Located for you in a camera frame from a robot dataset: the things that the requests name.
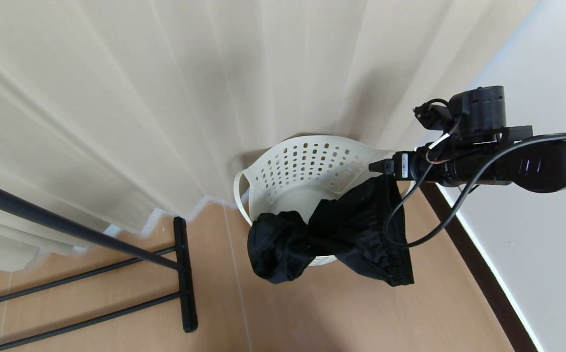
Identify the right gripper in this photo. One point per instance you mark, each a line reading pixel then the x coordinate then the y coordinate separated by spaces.
pixel 478 168

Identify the black shorts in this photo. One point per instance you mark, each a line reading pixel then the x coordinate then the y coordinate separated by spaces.
pixel 361 230

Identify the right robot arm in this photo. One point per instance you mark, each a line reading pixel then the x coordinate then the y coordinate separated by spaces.
pixel 556 164

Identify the white laundry basket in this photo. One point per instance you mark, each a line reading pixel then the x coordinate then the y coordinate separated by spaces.
pixel 307 166

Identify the black clothes rack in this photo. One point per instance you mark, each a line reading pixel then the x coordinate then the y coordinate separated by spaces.
pixel 180 274

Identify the black garment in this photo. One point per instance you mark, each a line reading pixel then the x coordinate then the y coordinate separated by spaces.
pixel 278 244

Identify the beige curtain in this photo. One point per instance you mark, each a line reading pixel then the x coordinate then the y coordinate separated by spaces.
pixel 165 98

